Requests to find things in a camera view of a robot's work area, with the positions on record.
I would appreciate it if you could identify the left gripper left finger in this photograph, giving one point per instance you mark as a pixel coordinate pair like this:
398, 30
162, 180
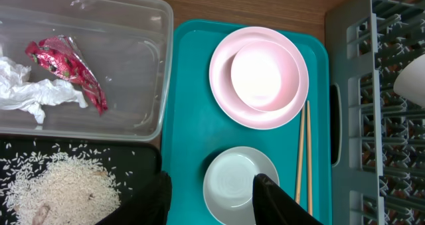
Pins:
148, 206

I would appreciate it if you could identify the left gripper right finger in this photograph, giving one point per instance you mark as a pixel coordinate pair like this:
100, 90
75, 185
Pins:
273, 206

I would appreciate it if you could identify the grey bowl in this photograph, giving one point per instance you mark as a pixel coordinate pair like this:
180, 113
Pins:
228, 184

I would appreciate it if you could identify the white rice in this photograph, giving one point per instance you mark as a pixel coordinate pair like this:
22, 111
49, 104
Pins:
59, 188

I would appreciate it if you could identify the white napkin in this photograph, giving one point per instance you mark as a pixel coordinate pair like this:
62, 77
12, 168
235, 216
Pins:
17, 93

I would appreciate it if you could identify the red snack wrapper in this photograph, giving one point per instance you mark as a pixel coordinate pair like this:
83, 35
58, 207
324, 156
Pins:
61, 56

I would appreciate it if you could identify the pale green cup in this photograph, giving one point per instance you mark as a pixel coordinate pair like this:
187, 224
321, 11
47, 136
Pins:
410, 83

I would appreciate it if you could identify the black plastic tray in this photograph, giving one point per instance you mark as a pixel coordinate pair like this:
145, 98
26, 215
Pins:
139, 158

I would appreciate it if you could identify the left wooden chopstick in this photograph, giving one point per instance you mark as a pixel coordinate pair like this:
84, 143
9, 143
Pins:
300, 156

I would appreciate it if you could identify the wooden chopstick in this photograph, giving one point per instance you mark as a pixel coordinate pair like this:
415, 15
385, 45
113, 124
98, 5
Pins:
309, 160
300, 156

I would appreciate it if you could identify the teal serving tray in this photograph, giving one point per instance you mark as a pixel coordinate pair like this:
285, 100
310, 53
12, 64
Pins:
196, 130

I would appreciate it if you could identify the right wooden chopstick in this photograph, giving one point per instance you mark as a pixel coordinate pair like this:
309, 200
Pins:
309, 160

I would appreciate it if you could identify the grey dish rack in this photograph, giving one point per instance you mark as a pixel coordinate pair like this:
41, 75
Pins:
377, 136

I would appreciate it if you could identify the pink plate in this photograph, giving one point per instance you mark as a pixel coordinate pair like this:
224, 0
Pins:
224, 93

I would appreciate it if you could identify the pink bowl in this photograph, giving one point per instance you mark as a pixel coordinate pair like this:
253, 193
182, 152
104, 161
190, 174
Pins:
265, 76

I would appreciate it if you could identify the clear plastic bin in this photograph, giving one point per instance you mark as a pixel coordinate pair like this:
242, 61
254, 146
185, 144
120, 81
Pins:
127, 44

